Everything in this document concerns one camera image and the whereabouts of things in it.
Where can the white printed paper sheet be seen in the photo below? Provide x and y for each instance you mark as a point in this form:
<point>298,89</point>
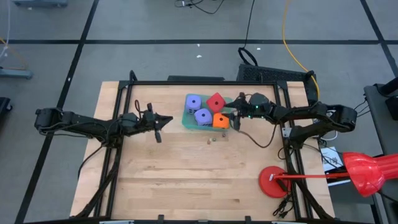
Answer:
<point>329,155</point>

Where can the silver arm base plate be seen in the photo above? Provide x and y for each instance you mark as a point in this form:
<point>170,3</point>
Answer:
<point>286,132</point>

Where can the black aluminium table frame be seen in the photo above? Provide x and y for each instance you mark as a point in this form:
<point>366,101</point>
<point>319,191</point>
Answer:
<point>202,83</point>

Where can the teal plastic tray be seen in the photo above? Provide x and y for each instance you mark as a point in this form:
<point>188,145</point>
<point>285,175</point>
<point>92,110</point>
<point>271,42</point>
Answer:
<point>186,123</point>

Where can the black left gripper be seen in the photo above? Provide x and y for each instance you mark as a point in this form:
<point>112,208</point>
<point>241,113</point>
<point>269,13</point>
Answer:
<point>148,120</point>

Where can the black equipment block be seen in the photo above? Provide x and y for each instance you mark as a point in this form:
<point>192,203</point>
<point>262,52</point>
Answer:
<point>392,105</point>

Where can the black table clamp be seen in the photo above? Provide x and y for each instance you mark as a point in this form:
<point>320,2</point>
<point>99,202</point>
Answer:
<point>160,217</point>
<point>247,218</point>
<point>133,76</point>

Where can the purple foam die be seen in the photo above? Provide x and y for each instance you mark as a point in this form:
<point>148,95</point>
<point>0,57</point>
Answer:
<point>189,104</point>
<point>199,118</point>

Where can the red desk lamp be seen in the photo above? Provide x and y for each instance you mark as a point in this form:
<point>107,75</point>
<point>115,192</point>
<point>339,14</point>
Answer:
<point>273,186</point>

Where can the grey metal desk foot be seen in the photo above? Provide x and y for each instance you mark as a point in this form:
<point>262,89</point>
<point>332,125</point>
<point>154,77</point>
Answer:
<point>15,74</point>
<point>40,2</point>

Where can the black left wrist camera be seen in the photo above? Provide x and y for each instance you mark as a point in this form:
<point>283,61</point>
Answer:
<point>158,137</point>

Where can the orange foam die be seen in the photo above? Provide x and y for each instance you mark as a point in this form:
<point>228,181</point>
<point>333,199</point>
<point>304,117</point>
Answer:
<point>217,123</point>

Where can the grey side table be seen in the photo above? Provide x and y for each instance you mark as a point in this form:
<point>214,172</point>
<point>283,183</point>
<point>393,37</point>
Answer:
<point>377,130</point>

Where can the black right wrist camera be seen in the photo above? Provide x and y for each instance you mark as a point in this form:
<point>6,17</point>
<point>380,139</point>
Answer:
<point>236,124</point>

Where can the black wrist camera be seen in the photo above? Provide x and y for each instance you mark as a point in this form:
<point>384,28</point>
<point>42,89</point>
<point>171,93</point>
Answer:
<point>236,124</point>
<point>158,137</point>

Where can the black floor object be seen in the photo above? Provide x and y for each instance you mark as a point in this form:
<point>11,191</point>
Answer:
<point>4,104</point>

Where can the red foam die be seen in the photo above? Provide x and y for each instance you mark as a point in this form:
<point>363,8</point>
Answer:
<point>213,104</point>

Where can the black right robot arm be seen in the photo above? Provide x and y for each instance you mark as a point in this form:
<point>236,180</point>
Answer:
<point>298,113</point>

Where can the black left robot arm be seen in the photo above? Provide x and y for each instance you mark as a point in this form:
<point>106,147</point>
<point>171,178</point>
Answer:
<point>87,123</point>

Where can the black perforated computer case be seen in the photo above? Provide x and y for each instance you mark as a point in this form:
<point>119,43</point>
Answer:
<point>270,74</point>

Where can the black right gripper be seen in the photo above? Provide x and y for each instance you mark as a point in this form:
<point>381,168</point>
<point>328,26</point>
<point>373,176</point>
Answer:
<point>255,109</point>

